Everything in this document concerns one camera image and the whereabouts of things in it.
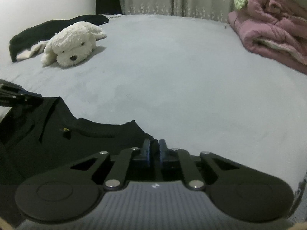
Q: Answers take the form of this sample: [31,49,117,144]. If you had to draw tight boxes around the black t-shirt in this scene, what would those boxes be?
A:
[1,97,154,226]

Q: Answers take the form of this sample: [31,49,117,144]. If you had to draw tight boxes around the white cloth by black garment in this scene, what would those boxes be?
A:
[16,40,48,61]

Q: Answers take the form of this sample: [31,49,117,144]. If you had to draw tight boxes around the black garment on bed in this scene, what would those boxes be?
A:
[9,15,109,63]

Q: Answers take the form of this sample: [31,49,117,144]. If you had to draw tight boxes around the white plush dog toy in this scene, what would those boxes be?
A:
[41,21,107,67]

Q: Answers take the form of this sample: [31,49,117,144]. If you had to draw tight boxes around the folded pink quilt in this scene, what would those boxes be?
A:
[228,0,306,74]

